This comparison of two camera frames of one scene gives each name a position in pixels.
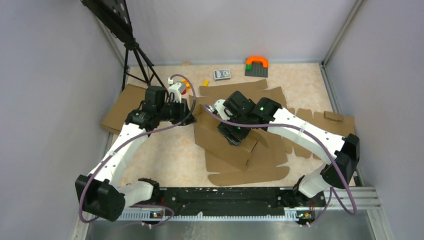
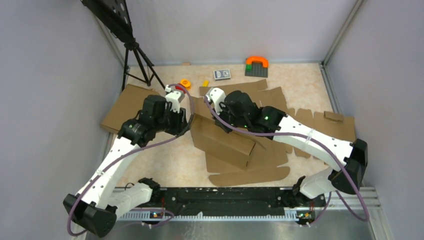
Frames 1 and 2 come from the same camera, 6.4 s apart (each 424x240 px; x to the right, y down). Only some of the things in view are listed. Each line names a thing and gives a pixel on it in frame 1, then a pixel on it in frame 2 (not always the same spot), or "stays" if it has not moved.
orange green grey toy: x=256 y=66 stays
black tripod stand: x=114 y=15 stays
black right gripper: x=226 y=130 -> x=227 y=129
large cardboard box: x=260 y=159 stays
